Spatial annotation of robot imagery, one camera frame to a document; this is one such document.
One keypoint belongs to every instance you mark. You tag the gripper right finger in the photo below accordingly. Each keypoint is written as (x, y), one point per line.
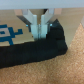
(43, 30)

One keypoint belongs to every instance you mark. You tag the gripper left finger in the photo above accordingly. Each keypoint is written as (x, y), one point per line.
(36, 30)

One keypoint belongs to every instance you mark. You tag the wooden drawer box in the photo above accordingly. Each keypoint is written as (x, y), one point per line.
(16, 38)

